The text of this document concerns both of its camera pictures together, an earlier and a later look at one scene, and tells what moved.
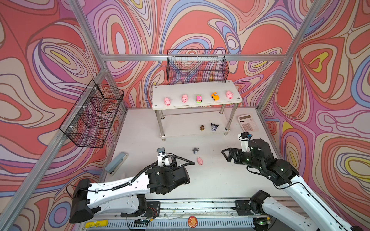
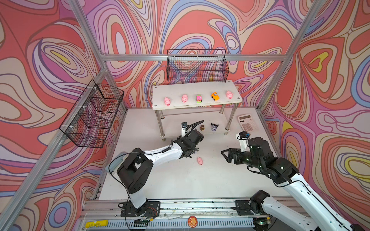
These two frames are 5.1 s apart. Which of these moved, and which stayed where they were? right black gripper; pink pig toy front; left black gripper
Moved: left black gripper
Stayed: pink pig toy front; right black gripper
